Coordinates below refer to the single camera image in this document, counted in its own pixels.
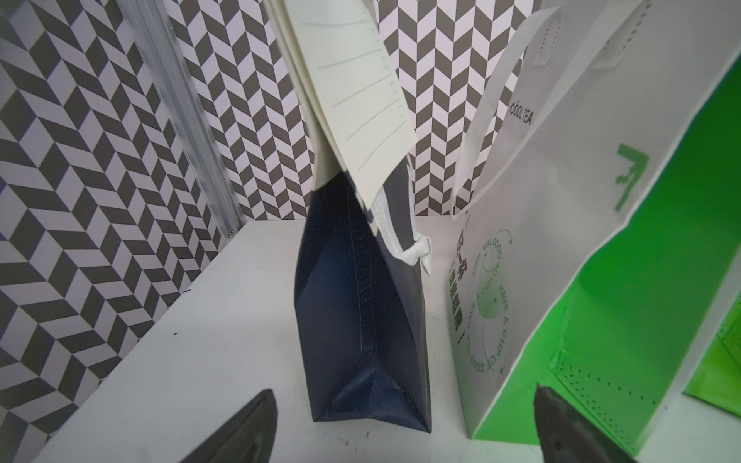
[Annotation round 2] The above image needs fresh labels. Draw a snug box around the white paper receipt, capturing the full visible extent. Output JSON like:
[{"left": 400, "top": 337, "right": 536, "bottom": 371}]
[{"left": 277, "top": 1, "right": 417, "bottom": 206}]

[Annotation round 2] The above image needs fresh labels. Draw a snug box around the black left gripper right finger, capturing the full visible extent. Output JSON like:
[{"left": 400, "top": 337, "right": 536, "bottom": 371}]
[{"left": 534, "top": 385, "right": 635, "bottom": 463}]

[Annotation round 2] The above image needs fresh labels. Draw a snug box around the green white tea bag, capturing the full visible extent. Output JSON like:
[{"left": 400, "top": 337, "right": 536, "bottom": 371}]
[
  {"left": 448, "top": 1, "right": 740, "bottom": 456},
  {"left": 684, "top": 297, "right": 741, "bottom": 417}
]

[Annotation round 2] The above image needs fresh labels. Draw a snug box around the navy and cream tote bag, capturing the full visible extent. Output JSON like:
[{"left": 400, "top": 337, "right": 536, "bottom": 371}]
[{"left": 262, "top": 0, "right": 434, "bottom": 434}]

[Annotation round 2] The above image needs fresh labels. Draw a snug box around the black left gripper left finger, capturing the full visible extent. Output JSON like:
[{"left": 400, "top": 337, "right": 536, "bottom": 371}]
[{"left": 181, "top": 389, "right": 278, "bottom": 463}]

